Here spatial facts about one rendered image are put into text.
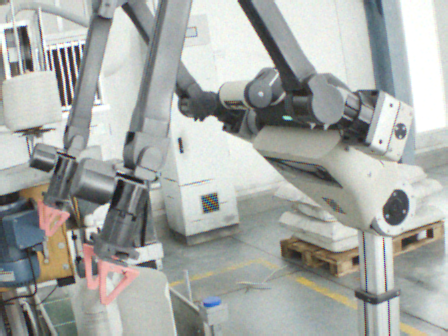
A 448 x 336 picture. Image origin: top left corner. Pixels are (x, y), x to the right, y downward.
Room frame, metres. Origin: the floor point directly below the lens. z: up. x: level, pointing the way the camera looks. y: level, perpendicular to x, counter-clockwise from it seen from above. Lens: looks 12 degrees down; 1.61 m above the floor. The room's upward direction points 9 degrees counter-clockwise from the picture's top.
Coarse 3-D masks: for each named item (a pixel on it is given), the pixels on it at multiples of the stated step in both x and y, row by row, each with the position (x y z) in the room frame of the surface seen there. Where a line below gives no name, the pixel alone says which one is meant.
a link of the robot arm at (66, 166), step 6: (60, 156) 1.59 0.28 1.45; (66, 156) 1.60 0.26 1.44; (72, 156) 1.61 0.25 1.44; (54, 162) 1.57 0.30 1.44; (60, 162) 1.58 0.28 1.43; (66, 162) 1.57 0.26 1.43; (72, 162) 1.58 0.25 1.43; (78, 162) 1.60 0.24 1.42; (60, 168) 1.57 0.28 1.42; (66, 168) 1.57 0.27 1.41; (72, 168) 1.58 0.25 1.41; (60, 174) 1.57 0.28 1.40; (66, 174) 1.57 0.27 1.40; (72, 174) 1.58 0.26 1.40; (66, 180) 1.58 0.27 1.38
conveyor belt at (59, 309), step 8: (56, 296) 3.64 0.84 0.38; (64, 296) 3.62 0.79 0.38; (48, 304) 3.51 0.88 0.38; (56, 304) 3.49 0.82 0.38; (64, 304) 3.47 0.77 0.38; (48, 312) 3.36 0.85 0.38; (56, 312) 3.35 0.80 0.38; (64, 312) 3.33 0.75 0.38; (72, 312) 3.31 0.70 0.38; (56, 320) 3.21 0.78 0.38; (64, 320) 3.20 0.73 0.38; (72, 320) 3.18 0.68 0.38; (56, 328) 3.09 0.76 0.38; (64, 328) 3.07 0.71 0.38; (72, 328) 3.06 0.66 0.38
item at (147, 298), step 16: (144, 272) 1.81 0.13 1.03; (160, 272) 1.74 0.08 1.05; (128, 288) 1.87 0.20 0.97; (144, 288) 1.82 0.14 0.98; (160, 288) 1.76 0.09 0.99; (128, 304) 1.62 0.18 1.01; (144, 304) 1.57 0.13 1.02; (160, 304) 1.52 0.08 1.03; (128, 320) 1.63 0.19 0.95; (144, 320) 1.58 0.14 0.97; (160, 320) 1.54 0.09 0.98
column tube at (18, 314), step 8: (8, 296) 1.89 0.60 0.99; (16, 296) 1.90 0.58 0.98; (16, 304) 1.90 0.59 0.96; (0, 312) 1.88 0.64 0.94; (8, 312) 1.89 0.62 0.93; (16, 312) 1.90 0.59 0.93; (0, 320) 1.88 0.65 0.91; (8, 320) 1.89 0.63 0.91; (16, 320) 1.89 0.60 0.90; (24, 320) 1.91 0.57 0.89; (0, 328) 1.87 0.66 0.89; (8, 328) 1.88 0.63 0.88; (16, 328) 1.89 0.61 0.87; (24, 328) 1.90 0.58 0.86
